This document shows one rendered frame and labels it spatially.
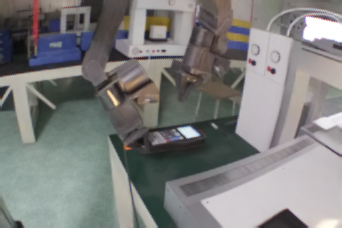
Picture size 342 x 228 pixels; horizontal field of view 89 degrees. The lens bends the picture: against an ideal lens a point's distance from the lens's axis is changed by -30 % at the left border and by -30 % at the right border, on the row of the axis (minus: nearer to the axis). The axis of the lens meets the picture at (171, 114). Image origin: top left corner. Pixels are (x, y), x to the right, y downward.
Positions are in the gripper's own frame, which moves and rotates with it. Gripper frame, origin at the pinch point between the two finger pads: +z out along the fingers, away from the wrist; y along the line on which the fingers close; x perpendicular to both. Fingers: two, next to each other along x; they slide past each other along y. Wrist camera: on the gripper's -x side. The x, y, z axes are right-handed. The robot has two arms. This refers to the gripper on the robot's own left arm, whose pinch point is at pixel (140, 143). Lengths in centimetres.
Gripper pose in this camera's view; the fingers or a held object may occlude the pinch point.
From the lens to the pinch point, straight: 64.8
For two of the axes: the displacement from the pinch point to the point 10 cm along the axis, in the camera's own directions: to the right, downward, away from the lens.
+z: 3.8, 7.2, 5.8
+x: -8.1, 5.6, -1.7
